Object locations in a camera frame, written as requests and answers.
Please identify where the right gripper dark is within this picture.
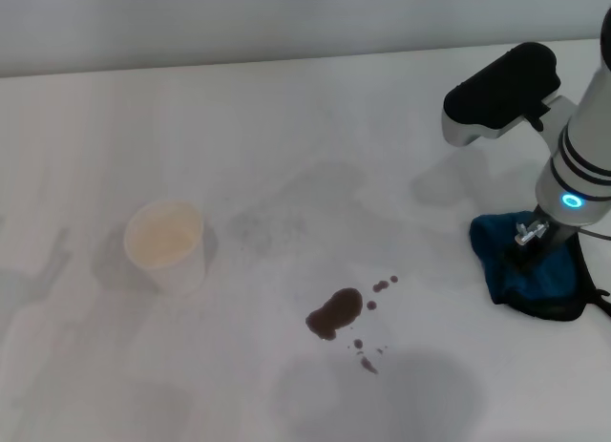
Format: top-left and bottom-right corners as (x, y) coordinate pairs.
(505, 205), (575, 272)

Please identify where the blue rag with black trim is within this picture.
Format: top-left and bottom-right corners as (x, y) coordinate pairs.
(468, 212), (611, 324)

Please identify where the white paper cup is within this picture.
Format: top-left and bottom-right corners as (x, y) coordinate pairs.
(123, 200), (207, 297)

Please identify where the dark brown liquid stain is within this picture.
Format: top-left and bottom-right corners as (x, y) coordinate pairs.
(305, 274), (400, 375)

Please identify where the black and white wrist camera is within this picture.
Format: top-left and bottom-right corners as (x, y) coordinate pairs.
(441, 41), (581, 149)

